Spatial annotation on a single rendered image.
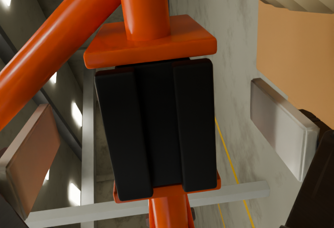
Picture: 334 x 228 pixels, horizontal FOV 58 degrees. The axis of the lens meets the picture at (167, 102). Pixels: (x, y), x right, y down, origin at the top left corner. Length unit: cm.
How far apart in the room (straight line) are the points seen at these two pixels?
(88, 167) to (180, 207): 1204
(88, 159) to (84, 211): 907
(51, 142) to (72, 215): 315
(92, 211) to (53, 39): 316
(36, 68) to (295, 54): 22
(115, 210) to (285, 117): 312
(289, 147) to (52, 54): 13
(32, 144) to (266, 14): 28
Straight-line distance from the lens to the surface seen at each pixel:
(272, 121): 18
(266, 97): 18
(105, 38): 16
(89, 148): 1251
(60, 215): 339
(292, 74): 31
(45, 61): 17
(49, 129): 20
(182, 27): 17
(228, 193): 328
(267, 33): 36
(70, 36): 17
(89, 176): 1210
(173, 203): 19
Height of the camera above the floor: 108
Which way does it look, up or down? 3 degrees down
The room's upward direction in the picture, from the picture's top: 97 degrees counter-clockwise
